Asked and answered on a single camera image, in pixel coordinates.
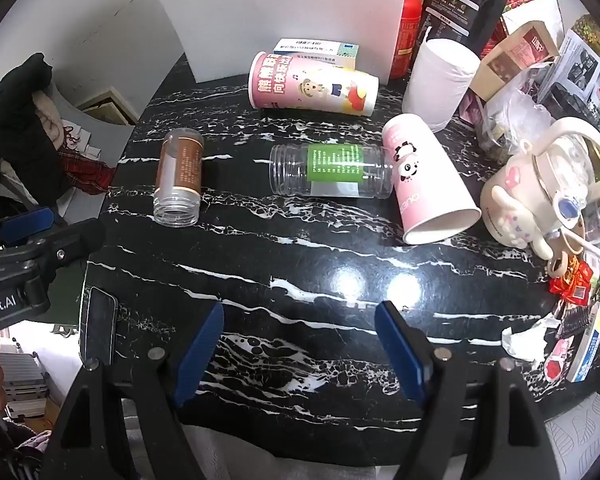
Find glass teapot white handle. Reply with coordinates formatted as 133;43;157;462
510;117;600;213

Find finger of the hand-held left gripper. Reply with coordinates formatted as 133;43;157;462
0;206;56;250
24;218;107;283

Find white foam board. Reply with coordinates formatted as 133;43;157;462
148;0;421;83

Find printed leaflet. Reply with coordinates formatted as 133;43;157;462
537;30;600;138

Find white spoon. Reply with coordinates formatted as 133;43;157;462
560;225;600;267

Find clear plastic bottle green label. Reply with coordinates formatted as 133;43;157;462
270;143;395;200

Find pink cartoon paper cup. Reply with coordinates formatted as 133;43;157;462
247;51;380;116

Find cream character mug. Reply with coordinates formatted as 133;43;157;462
480;150;588;261

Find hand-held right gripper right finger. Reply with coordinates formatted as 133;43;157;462
374;301;567;480

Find white red patterned box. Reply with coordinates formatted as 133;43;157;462
500;0;567;36

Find red snack wrappers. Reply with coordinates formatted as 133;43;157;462
549;255;594;307

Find brown cardboard box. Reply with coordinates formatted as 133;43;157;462
470;21;566;101

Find red plaid cloth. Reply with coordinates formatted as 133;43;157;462
55;147;117;196

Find black printed bag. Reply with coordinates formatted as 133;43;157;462
420;0;518;56

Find small white blue box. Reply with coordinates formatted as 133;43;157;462
272;38;359;69

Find glass jar brown label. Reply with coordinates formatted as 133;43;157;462
152;128;204;226

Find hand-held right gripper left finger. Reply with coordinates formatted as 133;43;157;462
42;302;226;480

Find red bottle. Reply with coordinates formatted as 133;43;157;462
389;0;424;80

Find leaf patterned cushion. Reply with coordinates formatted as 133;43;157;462
544;392;600;480

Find dark clothing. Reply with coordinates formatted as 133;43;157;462
0;52;67;211

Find pink panda paper cup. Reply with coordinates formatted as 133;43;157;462
381;113;482;246

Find black smartphone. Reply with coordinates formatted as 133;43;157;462
78;286;119;367

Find clear plastic bag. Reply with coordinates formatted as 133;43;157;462
472;62;556;161

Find crumpled white tissue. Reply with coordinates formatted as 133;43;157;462
501;312;561;363

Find blue white packet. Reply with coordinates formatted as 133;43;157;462
565;300;600;383

